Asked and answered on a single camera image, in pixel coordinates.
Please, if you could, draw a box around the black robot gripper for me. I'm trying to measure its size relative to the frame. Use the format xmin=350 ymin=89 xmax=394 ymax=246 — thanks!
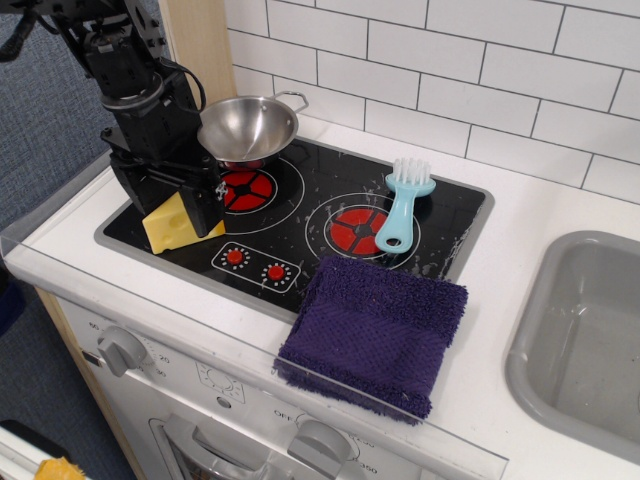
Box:
xmin=101 ymin=74 xmax=226 ymax=238

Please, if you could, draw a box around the yellow toy cheese wedge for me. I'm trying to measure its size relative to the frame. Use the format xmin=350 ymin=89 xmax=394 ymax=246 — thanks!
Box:
xmin=142 ymin=193 xmax=226 ymax=255

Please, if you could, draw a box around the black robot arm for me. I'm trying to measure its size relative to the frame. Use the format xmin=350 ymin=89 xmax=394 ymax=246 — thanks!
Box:
xmin=1 ymin=1 xmax=224 ymax=238

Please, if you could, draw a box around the stainless steel pot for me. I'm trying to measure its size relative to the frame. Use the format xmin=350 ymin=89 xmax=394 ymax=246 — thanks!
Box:
xmin=197 ymin=91 xmax=309 ymax=171

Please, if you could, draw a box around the black toy stovetop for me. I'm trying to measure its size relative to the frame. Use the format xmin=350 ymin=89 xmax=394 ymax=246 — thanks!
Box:
xmin=96 ymin=140 xmax=494 ymax=322

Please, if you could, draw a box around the grey left oven knob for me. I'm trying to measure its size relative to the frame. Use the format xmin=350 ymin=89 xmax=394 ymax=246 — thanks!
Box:
xmin=98 ymin=326 xmax=147 ymax=377

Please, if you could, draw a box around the grey oven knob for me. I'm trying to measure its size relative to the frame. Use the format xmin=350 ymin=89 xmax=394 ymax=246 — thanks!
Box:
xmin=98 ymin=326 xmax=147 ymax=377
xmin=287 ymin=420 xmax=352 ymax=479

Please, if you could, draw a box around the white toy oven front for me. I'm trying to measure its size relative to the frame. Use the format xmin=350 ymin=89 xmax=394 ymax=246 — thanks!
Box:
xmin=60 ymin=300 xmax=507 ymax=479

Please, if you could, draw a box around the purple folded towel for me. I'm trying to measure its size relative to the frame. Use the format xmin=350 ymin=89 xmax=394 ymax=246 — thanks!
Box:
xmin=274 ymin=256 xmax=468 ymax=424

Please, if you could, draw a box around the light blue dish brush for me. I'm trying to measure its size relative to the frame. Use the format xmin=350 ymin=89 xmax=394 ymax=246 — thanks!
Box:
xmin=375 ymin=158 xmax=436 ymax=254

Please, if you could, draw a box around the grey right oven knob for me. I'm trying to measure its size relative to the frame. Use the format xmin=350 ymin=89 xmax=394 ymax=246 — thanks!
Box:
xmin=287 ymin=420 xmax=352 ymax=479

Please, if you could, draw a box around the yellow black object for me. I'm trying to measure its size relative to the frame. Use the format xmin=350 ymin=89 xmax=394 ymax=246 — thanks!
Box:
xmin=0 ymin=457 xmax=86 ymax=480

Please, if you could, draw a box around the grey toy sink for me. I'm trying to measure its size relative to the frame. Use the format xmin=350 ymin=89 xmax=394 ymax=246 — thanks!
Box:
xmin=505 ymin=231 xmax=639 ymax=463

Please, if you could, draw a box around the wooden side post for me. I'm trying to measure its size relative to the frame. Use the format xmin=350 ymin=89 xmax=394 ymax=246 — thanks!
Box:
xmin=159 ymin=0 xmax=237 ymax=105

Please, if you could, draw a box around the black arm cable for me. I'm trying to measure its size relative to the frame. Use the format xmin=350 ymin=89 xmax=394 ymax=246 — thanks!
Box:
xmin=0 ymin=9 xmax=207 ymax=114

